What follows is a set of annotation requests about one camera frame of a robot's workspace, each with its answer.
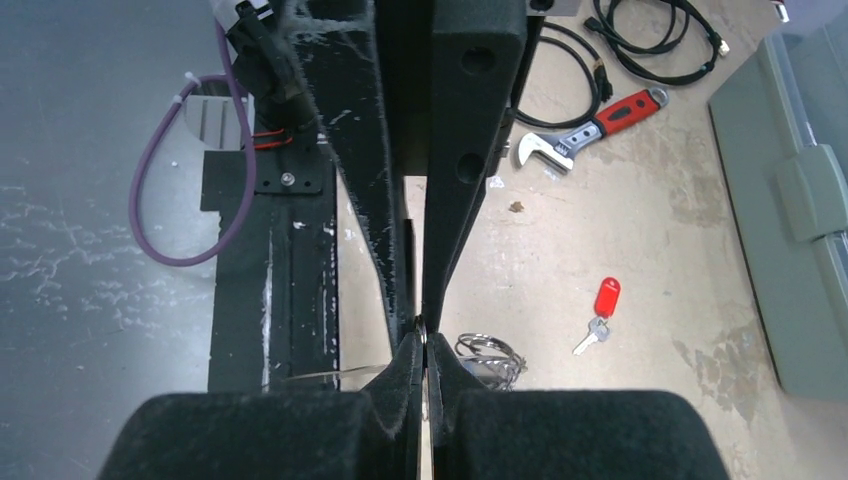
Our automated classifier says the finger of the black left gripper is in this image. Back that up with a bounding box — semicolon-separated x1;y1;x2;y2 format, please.
421;1;527;332
281;1;414;345

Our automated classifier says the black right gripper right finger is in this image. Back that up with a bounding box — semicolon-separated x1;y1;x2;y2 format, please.
426;334;729;479

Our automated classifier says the green plastic toolbox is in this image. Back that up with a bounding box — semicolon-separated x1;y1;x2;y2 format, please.
708;1;847;402

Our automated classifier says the key with red tag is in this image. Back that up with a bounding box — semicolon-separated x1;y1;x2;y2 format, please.
572;277;622;356

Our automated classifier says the coiled black cable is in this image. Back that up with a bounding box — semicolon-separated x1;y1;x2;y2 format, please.
582;0;731;87

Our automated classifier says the red handled adjustable wrench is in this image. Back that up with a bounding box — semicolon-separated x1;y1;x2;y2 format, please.
516;87;670;174

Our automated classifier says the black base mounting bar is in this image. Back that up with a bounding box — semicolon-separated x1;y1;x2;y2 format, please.
207;127;340;393

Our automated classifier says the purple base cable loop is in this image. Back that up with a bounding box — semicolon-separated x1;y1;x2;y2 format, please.
127;19;258;269

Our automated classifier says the black usb cable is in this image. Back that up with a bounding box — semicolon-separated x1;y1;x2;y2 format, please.
513;21;614;130

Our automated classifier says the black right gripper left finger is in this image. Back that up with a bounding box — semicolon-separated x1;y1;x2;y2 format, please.
98;333;424;479

